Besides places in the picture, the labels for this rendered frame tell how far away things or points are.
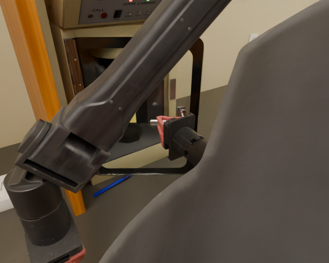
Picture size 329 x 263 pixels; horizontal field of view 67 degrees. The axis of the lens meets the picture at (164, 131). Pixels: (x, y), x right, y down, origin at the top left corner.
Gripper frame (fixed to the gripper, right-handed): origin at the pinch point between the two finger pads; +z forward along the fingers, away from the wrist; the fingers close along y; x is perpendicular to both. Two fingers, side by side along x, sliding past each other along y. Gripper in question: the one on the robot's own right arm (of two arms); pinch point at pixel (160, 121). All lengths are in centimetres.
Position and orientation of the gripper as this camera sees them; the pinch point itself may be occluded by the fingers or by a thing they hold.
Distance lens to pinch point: 61.3
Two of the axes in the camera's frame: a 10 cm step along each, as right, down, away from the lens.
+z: -5.4, -4.4, 7.1
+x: -8.4, 2.9, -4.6
